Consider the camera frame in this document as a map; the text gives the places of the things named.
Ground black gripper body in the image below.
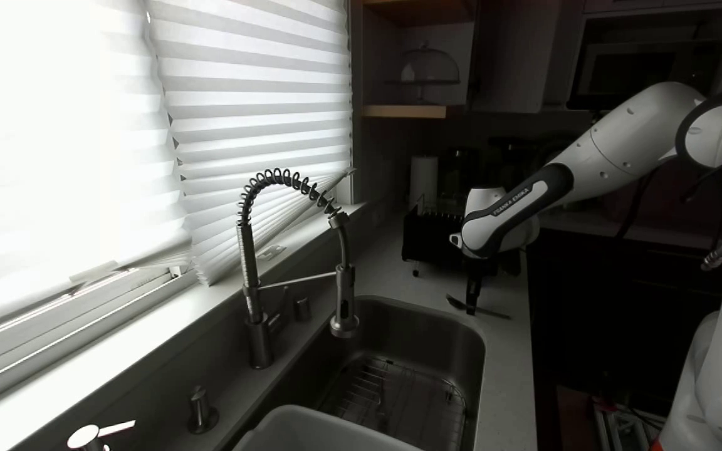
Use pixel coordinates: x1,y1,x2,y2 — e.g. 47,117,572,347
458,248,489,291

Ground stainless steel sink basin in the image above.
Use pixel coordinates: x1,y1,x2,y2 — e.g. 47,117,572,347
232,291,489,451

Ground metal sink bottom grid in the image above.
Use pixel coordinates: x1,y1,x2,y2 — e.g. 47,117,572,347
319,347,472,451

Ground wooden shelf board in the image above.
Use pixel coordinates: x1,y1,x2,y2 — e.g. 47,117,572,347
359,102,450,122

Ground colourful items on floor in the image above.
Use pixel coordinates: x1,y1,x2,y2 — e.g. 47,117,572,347
588,395,670,451

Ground glass cake dome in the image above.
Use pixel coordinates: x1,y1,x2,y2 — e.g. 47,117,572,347
393,45,463,102

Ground white plastic wash tub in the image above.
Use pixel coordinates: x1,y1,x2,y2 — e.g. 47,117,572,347
232,400,420,451

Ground chrome spring kitchen faucet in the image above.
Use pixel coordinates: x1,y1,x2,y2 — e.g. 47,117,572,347
232,164,362,371

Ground dark built-in microwave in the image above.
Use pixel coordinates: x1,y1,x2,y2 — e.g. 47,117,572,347
568,9,722,109

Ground dark soap dispenser pump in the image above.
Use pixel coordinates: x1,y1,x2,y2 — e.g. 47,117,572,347
186,384,221,436

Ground narrow white pleated window blind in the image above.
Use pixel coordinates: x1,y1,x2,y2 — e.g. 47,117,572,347
143,0,355,285

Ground white window sill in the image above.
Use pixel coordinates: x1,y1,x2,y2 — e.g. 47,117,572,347
0,198,364,451

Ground wide white pleated window blind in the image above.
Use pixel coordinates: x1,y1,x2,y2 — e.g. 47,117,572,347
0,0,194,336

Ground chrome wire dish rack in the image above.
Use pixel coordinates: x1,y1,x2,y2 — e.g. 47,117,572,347
399,203,523,272

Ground chrome tap handle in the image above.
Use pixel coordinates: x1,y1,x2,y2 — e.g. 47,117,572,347
66,415,141,451

